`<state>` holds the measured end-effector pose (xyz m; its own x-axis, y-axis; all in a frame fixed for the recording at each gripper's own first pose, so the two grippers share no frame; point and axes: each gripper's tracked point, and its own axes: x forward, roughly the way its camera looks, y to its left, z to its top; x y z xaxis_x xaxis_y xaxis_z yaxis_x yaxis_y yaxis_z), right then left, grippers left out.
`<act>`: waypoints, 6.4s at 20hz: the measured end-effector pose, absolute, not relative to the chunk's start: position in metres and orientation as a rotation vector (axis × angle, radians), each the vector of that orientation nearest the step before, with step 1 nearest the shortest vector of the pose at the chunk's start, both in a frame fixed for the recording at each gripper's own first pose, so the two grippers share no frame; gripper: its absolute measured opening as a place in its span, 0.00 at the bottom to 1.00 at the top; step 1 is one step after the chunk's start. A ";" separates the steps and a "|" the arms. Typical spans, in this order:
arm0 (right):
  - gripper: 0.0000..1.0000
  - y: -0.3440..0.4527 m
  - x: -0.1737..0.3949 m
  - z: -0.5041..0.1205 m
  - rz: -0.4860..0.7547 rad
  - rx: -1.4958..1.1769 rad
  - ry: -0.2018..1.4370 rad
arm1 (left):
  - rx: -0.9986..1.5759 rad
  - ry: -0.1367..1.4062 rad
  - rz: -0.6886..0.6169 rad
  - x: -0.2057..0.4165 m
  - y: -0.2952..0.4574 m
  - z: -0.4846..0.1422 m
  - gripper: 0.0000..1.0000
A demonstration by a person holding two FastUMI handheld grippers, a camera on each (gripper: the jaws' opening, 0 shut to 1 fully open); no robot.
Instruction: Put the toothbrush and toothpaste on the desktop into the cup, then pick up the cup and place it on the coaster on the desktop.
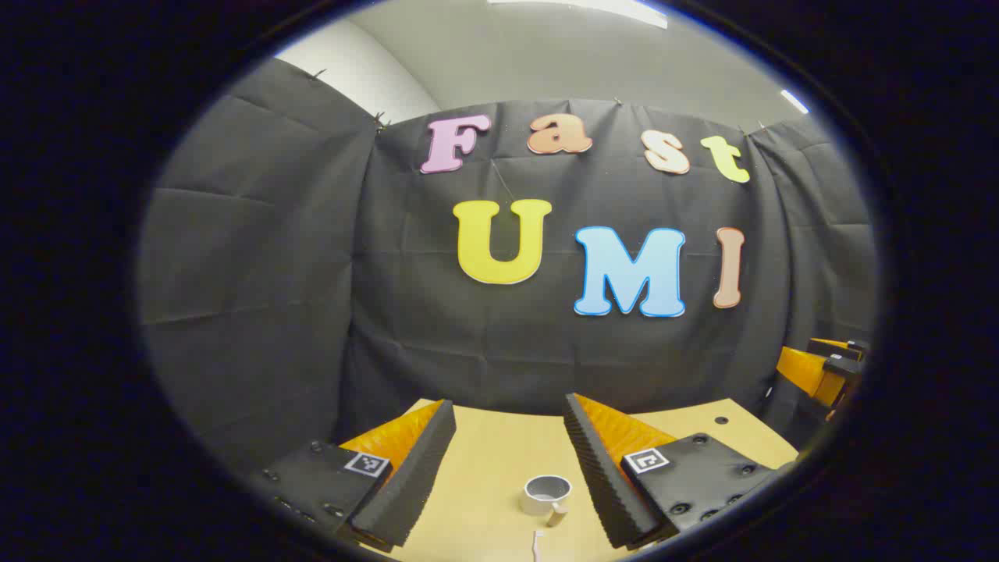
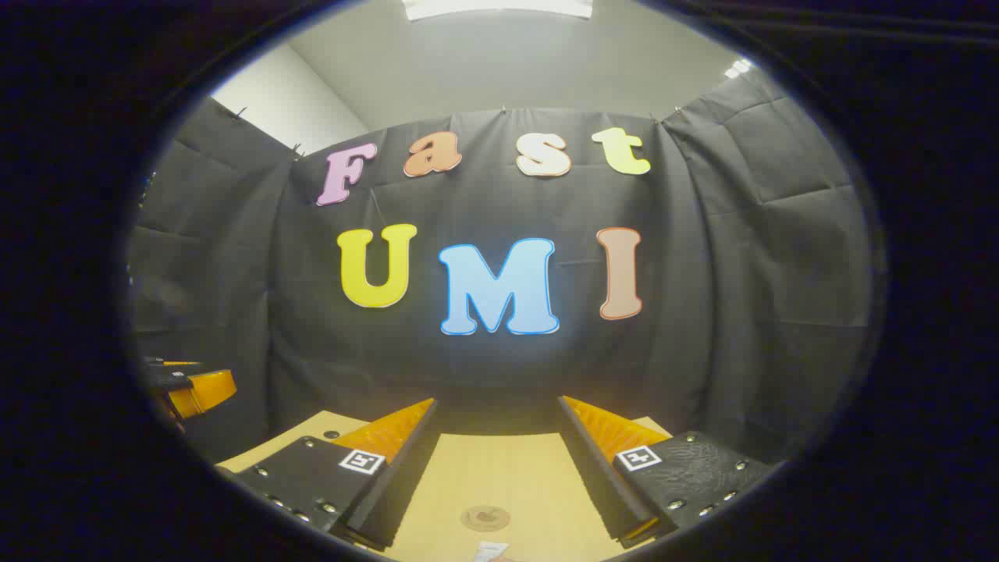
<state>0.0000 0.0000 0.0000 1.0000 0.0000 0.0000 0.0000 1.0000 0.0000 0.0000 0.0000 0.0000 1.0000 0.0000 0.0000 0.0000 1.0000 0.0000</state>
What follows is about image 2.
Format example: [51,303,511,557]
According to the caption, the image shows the black backdrop cloth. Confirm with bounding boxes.
[127,72,876,469]

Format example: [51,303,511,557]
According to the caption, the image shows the light wooden desktop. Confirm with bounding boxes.
[216,411,674,562]

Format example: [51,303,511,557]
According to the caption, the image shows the round wooden coaster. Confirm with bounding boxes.
[460,506,511,533]

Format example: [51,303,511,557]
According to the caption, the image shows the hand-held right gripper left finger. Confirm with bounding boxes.
[215,398,439,551]

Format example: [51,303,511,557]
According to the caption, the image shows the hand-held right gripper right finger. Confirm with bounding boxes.
[556,395,773,550]

